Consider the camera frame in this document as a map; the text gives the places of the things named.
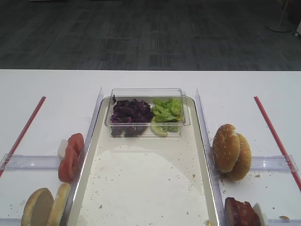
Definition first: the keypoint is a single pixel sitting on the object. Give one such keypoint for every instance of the bun slice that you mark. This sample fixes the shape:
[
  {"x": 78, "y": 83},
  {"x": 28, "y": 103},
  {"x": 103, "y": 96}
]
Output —
[
  {"x": 59, "y": 204},
  {"x": 37, "y": 208}
]

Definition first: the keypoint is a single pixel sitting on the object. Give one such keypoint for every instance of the green lettuce leaves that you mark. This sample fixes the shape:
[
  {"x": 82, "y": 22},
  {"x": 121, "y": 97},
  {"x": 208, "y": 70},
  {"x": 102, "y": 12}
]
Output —
[{"x": 166, "y": 112}]

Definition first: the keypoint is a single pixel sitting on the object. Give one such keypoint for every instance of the rear tomato slice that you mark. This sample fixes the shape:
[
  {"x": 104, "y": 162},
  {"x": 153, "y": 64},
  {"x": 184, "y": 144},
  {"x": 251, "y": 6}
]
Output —
[{"x": 76, "y": 141}]

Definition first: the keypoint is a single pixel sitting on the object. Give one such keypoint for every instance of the tomato slice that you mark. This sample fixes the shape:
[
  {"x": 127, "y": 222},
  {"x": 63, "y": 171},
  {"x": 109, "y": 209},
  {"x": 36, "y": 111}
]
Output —
[
  {"x": 76, "y": 141},
  {"x": 68, "y": 166}
]

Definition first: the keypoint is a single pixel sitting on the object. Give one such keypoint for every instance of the white tomato pusher block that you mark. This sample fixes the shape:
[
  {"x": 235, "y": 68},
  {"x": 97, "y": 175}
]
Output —
[{"x": 61, "y": 149}]

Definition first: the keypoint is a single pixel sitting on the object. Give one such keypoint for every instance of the front tomato slice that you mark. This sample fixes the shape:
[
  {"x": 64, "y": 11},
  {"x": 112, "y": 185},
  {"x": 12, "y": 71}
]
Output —
[{"x": 68, "y": 166}]

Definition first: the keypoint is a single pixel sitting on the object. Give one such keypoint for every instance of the sliced meat patties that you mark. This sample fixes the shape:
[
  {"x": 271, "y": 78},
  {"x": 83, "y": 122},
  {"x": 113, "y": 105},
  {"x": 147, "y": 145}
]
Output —
[{"x": 240, "y": 213}]

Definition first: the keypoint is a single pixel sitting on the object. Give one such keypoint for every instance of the white meat pusher block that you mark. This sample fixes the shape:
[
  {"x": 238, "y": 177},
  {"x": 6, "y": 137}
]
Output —
[{"x": 262, "y": 216}]

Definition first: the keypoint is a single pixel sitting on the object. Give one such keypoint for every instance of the clear plastic container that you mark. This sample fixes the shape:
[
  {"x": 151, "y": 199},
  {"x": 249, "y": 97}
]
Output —
[{"x": 148, "y": 96}]

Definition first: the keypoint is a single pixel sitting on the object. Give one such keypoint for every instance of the purple cabbage shreds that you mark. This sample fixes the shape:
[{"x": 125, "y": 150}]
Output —
[{"x": 125, "y": 111}]

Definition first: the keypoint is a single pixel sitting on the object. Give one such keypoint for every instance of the metal serving tray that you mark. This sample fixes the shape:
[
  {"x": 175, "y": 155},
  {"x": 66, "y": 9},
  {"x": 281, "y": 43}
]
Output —
[{"x": 143, "y": 181}]

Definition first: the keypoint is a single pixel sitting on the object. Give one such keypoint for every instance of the front sesame bun top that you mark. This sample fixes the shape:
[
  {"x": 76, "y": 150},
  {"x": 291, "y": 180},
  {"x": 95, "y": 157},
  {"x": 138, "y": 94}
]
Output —
[{"x": 226, "y": 148}]

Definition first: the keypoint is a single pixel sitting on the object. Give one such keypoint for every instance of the sesame bun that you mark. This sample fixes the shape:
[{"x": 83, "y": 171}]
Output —
[
  {"x": 226, "y": 148},
  {"x": 243, "y": 163}
]

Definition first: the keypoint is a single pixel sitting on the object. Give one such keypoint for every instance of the right long clear divider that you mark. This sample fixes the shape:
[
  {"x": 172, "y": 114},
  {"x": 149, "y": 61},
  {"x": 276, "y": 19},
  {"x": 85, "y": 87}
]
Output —
[{"x": 219, "y": 212}]

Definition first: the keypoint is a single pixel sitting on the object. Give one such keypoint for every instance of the rear sesame bun top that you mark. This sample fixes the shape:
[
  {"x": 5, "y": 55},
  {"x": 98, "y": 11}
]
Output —
[{"x": 243, "y": 163}]

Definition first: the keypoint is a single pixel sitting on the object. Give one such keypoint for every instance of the right upper clear pusher track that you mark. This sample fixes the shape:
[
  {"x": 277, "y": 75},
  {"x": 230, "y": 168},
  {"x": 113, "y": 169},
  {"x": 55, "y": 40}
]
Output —
[{"x": 280, "y": 163}]

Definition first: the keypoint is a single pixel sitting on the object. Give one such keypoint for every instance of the clear pusher track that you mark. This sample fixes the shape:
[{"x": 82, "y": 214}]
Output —
[
  {"x": 284, "y": 222},
  {"x": 28, "y": 162},
  {"x": 280, "y": 163}
]

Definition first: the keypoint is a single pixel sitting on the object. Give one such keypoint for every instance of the left upper clear pusher track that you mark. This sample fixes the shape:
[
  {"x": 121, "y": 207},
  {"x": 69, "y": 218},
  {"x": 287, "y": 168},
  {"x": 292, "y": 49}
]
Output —
[{"x": 28, "y": 162}]

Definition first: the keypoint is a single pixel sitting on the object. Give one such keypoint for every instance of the round stand base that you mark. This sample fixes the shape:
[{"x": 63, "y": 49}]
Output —
[{"x": 279, "y": 26}]

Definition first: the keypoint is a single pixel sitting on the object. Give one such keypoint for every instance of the right lower clear pusher track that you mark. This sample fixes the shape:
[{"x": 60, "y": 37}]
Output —
[{"x": 284, "y": 222}]

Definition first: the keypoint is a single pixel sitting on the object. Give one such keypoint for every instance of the left red rail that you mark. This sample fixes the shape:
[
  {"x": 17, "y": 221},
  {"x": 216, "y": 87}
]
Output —
[{"x": 21, "y": 136}]

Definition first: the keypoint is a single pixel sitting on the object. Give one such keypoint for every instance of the red rail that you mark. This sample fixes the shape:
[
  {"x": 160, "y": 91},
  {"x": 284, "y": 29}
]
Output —
[
  {"x": 278, "y": 142},
  {"x": 21, "y": 136}
]

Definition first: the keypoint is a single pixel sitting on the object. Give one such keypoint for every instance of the right red rail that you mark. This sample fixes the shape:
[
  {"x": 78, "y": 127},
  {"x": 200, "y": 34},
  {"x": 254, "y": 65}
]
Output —
[{"x": 278, "y": 142}]

